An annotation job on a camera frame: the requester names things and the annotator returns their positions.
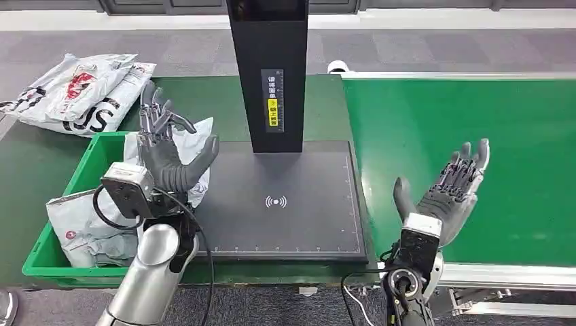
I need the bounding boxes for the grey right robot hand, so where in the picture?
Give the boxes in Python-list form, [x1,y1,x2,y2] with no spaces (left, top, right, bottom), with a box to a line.
[392,138,491,247]

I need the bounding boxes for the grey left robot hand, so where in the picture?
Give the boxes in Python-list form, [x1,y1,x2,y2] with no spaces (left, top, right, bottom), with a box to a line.
[137,81,221,194]

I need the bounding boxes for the white parcel bag black letters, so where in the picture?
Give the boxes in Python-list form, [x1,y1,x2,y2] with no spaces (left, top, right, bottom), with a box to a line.
[0,62,157,137]

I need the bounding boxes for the green plastic crate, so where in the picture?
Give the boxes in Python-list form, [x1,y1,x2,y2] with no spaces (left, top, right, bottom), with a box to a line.
[22,131,201,289]

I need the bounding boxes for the green conveyor belt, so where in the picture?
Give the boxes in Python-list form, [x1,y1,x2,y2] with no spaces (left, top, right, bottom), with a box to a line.
[342,78,576,267]

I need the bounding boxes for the white parcel bag red print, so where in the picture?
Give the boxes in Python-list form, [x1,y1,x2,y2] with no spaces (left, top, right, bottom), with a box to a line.
[16,53,138,122]

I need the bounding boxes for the black and yellow label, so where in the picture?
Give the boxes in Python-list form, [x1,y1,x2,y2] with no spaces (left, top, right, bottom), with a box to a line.
[261,69,285,134]

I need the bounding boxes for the black scanner column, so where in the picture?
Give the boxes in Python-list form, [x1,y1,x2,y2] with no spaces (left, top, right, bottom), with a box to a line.
[225,0,310,154]

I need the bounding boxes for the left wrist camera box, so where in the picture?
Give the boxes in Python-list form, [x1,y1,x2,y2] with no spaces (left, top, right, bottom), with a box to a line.
[99,162,156,220]

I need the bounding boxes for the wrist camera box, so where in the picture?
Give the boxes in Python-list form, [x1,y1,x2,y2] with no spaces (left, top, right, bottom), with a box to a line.
[99,162,156,220]
[398,213,444,271]

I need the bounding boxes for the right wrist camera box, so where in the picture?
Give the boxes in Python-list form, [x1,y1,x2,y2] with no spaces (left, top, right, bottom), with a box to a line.
[398,213,444,271]

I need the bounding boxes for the black scanner base plate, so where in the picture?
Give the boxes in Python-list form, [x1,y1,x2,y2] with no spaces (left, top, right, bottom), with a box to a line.
[193,141,369,264]

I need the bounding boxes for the aluminium conveyor frame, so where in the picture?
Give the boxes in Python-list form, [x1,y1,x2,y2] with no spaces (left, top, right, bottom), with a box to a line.
[340,71,576,318]

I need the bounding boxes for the white cable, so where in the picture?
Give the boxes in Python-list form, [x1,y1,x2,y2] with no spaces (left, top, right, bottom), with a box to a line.
[344,285,374,326]

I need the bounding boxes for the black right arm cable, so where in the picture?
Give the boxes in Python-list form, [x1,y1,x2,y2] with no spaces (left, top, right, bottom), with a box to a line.
[340,265,397,326]

